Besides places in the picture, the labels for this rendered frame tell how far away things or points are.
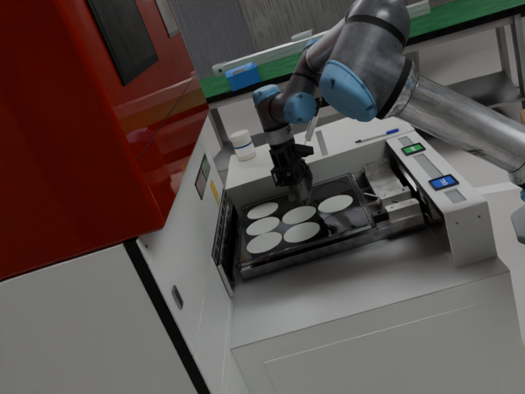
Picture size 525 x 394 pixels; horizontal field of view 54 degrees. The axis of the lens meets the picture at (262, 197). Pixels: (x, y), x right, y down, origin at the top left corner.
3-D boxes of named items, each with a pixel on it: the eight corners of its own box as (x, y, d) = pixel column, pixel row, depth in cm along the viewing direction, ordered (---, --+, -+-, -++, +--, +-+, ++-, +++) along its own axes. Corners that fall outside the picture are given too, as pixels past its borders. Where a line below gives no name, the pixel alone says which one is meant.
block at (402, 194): (383, 208, 138) (380, 198, 137) (380, 203, 141) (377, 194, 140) (412, 199, 137) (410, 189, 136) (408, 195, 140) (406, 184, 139)
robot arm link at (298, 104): (307, 73, 124) (281, 75, 133) (288, 114, 123) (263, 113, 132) (329, 90, 129) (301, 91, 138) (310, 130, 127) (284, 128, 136)
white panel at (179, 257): (212, 421, 97) (123, 244, 83) (233, 229, 172) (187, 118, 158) (227, 417, 97) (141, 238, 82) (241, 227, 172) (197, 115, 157)
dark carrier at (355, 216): (240, 264, 133) (239, 262, 133) (244, 209, 165) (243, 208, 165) (369, 225, 129) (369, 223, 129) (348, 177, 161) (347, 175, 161)
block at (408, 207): (390, 221, 130) (387, 211, 129) (387, 216, 133) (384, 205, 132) (421, 212, 129) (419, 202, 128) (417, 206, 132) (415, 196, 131)
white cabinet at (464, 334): (330, 571, 145) (230, 350, 115) (303, 347, 234) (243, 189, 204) (560, 521, 138) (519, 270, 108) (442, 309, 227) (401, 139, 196)
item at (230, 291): (228, 297, 130) (215, 266, 126) (235, 221, 170) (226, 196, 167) (234, 295, 129) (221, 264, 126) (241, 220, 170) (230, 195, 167)
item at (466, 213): (455, 268, 114) (444, 214, 109) (395, 180, 165) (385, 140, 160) (498, 256, 113) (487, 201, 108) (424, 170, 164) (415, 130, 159)
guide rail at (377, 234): (244, 281, 140) (240, 271, 139) (244, 277, 142) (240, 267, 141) (425, 227, 134) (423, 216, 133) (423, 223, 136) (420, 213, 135)
